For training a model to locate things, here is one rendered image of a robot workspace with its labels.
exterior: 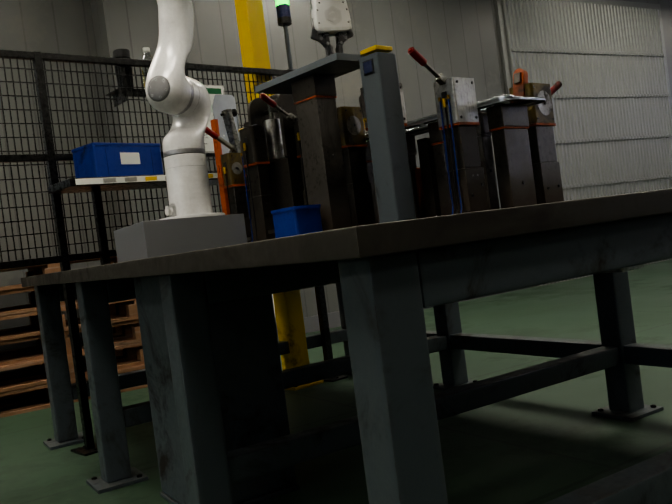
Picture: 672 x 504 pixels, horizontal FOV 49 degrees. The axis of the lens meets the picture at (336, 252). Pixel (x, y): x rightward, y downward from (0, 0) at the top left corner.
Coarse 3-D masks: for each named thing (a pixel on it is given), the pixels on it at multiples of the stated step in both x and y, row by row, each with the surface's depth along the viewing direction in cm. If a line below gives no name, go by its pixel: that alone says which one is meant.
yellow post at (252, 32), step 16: (240, 0) 357; (256, 0) 358; (240, 16) 358; (256, 16) 357; (240, 32) 360; (256, 32) 356; (256, 48) 355; (256, 64) 355; (256, 80) 354; (256, 96) 355; (288, 304) 357; (288, 320) 356; (288, 336) 357; (304, 336) 362; (304, 352) 361; (288, 368) 360; (304, 384) 357
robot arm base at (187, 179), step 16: (176, 160) 207; (192, 160) 207; (176, 176) 207; (192, 176) 207; (176, 192) 207; (192, 192) 207; (208, 192) 211; (176, 208) 207; (192, 208) 206; (208, 208) 210
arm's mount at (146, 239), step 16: (144, 224) 194; (160, 224) 196; (176, 224) 199; (192, 224) 201; (208, 224) 203; (224, 224) 206; (240, 224) 208; (128, 240) 207; (144, 240) 194; (160, 240) 196; (176, 240) 198; (192, 240) 201; (208, 240) 203; (224, 240) 206; (240, 240) 208; (128, 256) 209; (144, 256) 196
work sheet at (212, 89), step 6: (210, 90) 332; (216, 90) 334; (222, 90) 336; (210, 96) 332; (210, 114) 331; (210, 120) 331; (210, 126) 331; (204, 138) 328; (210, 138) 330; (210, 144) 330; (210, 150) 330
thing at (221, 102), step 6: (216, 96) 301; (222, 96) 303; (228, 96) 305; (216, 102) 301; (222, 102) 303; (228, 102) 305; (234, 102) 307; (216, 108) 301; (222, 108) 303; (228, 108) 305; (234, 108) 306; (216, 114) 300; (222, 120) 302; (234, 120) 306; (222, 126) 302; (222, 132) 302; (222, 144) 301; (222, 150) 301; (228, 150) 303
